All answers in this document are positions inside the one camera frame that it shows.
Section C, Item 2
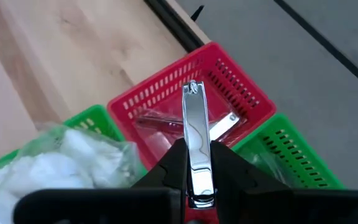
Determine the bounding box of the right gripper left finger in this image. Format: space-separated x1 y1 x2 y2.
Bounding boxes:
12 138 189 224

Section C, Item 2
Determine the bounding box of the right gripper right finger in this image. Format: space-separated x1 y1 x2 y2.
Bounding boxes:
209 140 358 224

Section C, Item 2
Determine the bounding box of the silver nail clipper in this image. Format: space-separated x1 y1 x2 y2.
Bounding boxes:
209 111 241 141
181 80 216 210

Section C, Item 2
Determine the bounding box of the green plastic basket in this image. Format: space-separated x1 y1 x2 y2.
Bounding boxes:
0 104 149 184
231 112 346 190

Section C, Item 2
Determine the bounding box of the red plastic basket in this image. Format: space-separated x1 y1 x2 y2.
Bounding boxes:
106 41 278 224

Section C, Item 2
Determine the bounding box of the black table edge clamp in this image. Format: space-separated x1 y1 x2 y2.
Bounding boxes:
190 4 205 22

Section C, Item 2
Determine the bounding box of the black aluminium table frame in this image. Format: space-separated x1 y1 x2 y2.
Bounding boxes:
143 0 206 53

